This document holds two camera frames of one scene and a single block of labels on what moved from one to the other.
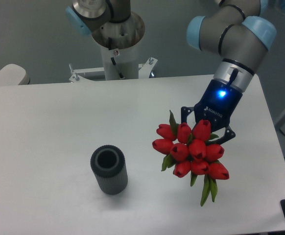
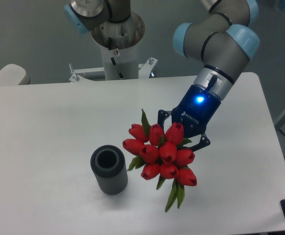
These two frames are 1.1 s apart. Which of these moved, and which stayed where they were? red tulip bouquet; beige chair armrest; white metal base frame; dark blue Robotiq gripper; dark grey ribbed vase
Moved: dark blue Robotiq gripper; red tulip bouquet
Stayed: white metal base frame; beige chair armrest; dark grey ribbed vase
